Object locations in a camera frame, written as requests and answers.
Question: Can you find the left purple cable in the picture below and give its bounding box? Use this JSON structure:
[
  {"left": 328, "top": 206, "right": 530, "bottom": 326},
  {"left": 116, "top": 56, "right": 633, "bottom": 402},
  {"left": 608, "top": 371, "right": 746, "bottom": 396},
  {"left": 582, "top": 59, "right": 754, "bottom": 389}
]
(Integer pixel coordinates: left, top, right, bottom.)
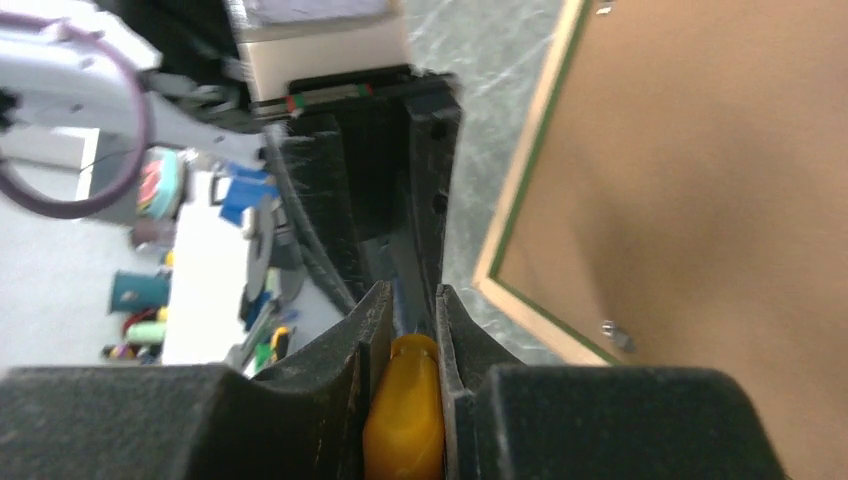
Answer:
[{"left": 0, "top": 11, "right": 155, "bottom": 220}]

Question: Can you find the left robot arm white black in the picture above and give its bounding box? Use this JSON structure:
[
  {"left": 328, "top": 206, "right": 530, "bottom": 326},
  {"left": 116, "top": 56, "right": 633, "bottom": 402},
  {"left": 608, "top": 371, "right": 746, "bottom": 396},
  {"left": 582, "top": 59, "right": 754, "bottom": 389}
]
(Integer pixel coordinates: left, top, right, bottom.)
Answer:
[{"left": 1, "top": 1, "right": 462, "bottom": 322}]

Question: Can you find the cluttered background table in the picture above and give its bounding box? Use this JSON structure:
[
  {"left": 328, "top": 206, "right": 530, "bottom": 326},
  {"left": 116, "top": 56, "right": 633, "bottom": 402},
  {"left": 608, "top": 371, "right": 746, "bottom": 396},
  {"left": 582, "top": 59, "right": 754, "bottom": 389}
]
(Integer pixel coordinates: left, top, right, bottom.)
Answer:
[{"left": 102, "top": 149, "right": 340, "bottom": 373}]

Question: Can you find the green wooden picture frame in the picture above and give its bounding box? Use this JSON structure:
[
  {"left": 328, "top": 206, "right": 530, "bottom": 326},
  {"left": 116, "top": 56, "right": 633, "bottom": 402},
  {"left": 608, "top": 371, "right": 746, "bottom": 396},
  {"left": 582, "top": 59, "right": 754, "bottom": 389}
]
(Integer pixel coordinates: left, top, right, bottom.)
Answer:
[{"left": 473, "top": 1, "right": 847, "bottom": 479}]

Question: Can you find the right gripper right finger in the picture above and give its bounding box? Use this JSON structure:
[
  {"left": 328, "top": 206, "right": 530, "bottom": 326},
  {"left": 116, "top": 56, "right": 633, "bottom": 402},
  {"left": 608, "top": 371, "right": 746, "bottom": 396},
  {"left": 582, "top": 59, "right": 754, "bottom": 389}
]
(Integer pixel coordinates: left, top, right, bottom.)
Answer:
[{"left": 433, "top": 285, "right": 784, "bottom": 479}]

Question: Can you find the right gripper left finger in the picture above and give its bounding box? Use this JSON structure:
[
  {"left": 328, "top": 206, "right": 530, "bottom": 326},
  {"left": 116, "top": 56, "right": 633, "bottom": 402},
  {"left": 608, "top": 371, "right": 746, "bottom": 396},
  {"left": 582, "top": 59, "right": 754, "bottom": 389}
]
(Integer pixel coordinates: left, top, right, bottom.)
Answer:
[{"left": 1, "top": 282, "right": 393, "bottom": 479}]

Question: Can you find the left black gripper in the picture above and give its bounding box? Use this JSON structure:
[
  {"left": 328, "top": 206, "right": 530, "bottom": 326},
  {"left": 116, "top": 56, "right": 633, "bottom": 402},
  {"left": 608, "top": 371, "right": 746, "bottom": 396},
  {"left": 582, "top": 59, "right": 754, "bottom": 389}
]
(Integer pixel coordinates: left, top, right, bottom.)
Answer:
[{"left": 265, "top": 64, "right": 463, "bottom": 318}]

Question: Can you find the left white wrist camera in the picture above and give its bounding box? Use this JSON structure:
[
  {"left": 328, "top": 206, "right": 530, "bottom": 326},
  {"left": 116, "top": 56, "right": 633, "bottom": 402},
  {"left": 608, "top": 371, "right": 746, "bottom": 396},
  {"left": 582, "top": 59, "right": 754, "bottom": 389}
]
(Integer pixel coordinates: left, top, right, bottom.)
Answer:
[{"left": 225, "top": 1, "right": 410, "bottom": 102}]

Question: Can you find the orange handled screwdriver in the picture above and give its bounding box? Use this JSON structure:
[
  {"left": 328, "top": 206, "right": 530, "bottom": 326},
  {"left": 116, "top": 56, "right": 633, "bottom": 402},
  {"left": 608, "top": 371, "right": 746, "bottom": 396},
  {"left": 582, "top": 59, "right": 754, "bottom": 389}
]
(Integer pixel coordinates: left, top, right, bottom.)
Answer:
[{"left": 363, "top": 334, "right": 445, "bottom": 480}]

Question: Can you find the silver frame clip right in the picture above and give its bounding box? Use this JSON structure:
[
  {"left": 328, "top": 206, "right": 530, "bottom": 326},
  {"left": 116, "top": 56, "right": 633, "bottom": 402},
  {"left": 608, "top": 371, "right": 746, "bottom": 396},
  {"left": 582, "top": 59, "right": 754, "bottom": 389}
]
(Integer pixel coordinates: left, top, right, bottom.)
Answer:
[{"left": 601, "top": 320, "right": 636, "bottom": 354}]

